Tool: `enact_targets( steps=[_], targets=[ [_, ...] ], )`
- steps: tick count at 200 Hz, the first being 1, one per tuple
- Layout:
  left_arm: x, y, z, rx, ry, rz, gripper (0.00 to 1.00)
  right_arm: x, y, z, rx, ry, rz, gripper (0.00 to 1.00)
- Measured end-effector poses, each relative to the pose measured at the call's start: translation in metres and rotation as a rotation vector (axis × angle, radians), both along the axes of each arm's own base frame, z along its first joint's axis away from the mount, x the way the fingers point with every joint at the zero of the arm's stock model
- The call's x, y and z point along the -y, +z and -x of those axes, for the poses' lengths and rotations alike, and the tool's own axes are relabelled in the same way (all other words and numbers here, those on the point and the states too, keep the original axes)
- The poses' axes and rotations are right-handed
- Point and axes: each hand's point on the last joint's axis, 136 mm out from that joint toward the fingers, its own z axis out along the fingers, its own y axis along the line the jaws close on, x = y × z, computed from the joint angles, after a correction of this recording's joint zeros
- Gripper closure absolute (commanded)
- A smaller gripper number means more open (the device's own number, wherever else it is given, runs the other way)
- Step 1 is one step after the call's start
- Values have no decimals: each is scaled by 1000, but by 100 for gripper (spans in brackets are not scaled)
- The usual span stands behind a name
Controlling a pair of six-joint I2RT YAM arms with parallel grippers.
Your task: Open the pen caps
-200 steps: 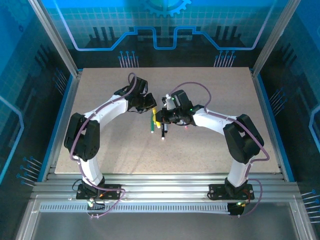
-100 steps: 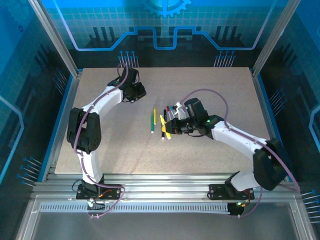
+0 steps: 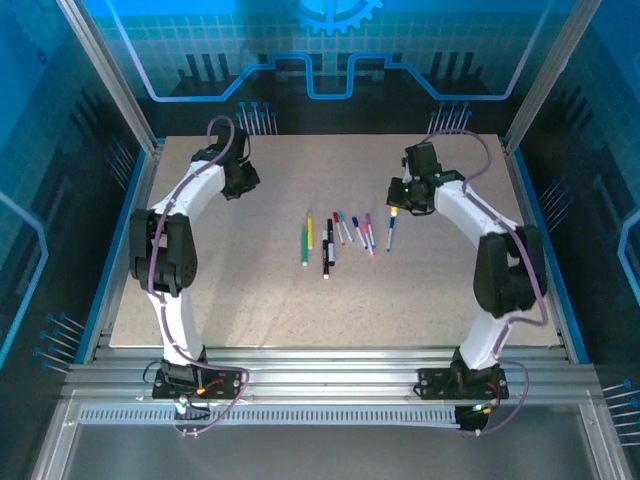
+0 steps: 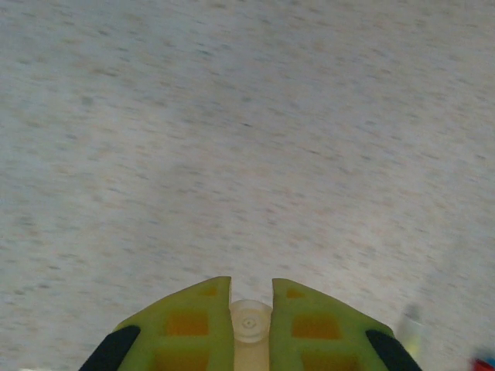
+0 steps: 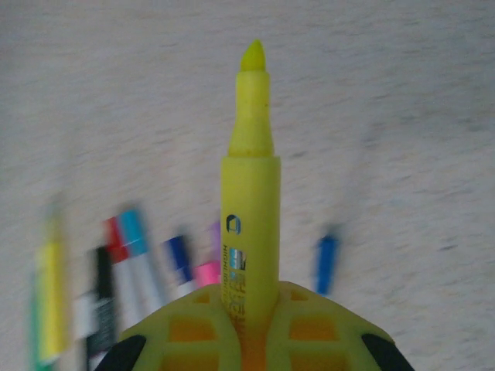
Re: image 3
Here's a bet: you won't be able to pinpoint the blue table edge trim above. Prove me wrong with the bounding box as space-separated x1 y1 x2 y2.
509 142 591 364
74 137 166 364

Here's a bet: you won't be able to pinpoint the aluminium mounting rails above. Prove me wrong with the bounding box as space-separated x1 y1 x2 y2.
62 347 609 401

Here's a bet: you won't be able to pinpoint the grey metal panel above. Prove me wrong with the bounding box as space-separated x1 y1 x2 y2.
29 394 631 480

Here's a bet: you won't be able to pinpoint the purple camera cable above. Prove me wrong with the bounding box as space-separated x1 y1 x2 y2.
144 115 251 441
424 128 549 439

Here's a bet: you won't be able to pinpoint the aluminium frame post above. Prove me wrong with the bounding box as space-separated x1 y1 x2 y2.
502 0 604 154
54 0 166 154

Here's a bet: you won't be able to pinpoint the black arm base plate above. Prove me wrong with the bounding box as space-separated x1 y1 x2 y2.
416 367 510 401
151 366 245 401

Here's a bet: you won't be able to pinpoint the slotted grey cable duct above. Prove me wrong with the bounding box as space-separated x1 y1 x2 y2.
77 405 461 426

